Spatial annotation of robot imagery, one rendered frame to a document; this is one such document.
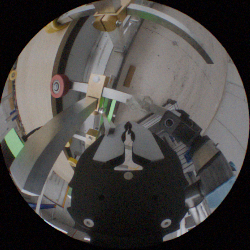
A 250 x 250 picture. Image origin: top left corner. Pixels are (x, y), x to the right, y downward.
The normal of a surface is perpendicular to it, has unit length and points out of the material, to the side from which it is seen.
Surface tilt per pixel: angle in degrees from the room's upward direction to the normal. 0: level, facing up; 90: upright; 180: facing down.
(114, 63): 0
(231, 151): 90
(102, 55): 0
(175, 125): 31
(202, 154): 91
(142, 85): 0
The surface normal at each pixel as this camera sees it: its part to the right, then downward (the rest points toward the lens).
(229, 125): -0.94, -0.31
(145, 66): -0.03, 0.51
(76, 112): 0.31, -0.81
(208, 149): -0.65, -0.67
